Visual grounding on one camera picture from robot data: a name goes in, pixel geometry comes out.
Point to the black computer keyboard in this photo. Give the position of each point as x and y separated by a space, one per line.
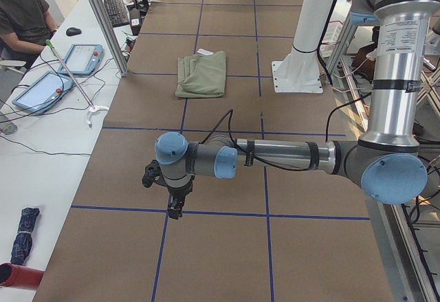
117 12

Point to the teach pendant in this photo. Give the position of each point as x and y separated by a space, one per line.
43 94
83 59

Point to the black computer mouse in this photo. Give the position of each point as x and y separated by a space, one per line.
72 31

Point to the olive green long-sleeve shirt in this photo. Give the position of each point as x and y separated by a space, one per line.
201 76

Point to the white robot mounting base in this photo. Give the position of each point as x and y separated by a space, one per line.
299 71

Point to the aluminium frame post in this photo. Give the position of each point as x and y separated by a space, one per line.
109 35

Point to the seated person dark shirt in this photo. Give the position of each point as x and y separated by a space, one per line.
25 27

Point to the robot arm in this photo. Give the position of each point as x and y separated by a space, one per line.
253 34

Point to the near teach pendant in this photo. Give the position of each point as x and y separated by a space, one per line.
43 94

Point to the metal rod white hook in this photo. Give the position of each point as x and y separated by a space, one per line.
92 108

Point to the red fire extinguisher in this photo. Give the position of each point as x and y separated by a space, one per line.
20 277

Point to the white paper hang tag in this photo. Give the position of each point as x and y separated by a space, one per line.
204 52

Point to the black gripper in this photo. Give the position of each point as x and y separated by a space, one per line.
179 190

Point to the dark blue rolled cloth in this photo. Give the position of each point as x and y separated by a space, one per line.
22 244

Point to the far teach pendant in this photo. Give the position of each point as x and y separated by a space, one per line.
83 59

